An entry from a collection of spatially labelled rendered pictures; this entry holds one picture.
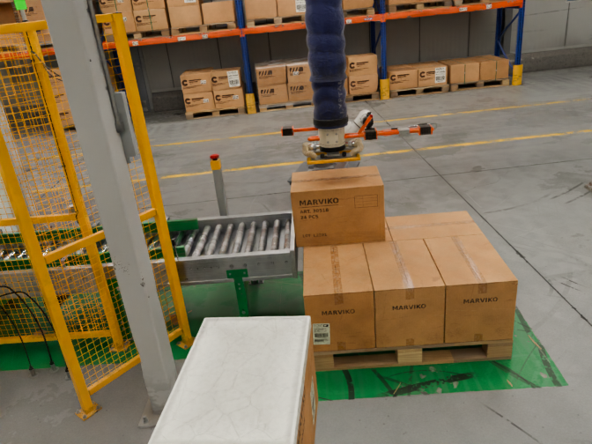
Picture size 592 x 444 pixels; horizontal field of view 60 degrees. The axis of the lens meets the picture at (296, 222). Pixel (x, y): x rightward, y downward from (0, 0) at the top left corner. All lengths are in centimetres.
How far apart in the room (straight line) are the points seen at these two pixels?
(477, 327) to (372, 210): 95
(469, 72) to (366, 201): 819
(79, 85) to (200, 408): 143
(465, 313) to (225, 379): 178
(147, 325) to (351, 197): 148
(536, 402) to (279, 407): 188
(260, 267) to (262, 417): 192
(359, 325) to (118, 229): 145
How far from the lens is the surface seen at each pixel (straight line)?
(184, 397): 167
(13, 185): 274
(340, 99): 326
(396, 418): 296
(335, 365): 324
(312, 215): 335
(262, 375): 168
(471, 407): 306
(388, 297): 296
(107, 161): 243
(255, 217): 391
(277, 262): 334
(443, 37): 1241
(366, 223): 340
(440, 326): 314
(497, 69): 1153
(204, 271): 343
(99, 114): 239
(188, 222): 392
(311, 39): 321
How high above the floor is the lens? 210
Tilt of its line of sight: 24 degrees down
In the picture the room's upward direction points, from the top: 6 degrees counter-clockwise
